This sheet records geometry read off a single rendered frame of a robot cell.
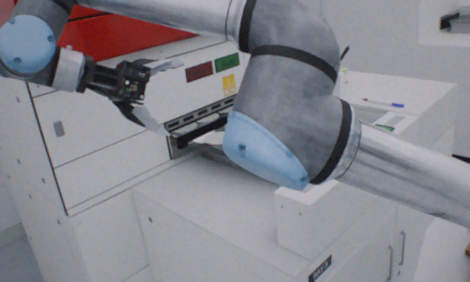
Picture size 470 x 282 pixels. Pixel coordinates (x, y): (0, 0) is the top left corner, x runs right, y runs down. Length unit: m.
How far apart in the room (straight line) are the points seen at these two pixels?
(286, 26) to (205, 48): 0.89
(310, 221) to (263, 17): 0.47
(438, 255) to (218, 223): 0.50
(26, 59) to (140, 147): 0.71
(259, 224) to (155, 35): 0.60
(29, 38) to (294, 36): 0.36
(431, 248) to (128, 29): 0.91
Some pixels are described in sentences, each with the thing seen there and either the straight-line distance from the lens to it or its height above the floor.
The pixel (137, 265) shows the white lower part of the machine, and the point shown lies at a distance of 1.43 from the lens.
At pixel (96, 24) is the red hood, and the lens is 1.10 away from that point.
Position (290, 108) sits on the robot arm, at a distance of 0.46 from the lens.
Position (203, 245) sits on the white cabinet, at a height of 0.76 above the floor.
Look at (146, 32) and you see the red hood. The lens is 1.17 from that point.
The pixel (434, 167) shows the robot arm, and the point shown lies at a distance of 0.57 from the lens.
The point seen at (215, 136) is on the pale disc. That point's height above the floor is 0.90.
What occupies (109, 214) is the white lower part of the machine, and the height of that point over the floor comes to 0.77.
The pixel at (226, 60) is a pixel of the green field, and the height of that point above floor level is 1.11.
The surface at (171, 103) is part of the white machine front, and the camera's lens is 1.31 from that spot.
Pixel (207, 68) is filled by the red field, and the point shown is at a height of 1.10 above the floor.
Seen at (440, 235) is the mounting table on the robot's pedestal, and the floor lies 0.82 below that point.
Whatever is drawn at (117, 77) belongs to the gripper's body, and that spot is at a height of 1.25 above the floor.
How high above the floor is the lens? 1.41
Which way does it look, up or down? 21 degrees down
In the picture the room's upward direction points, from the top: 7 degrees counter-clockwise
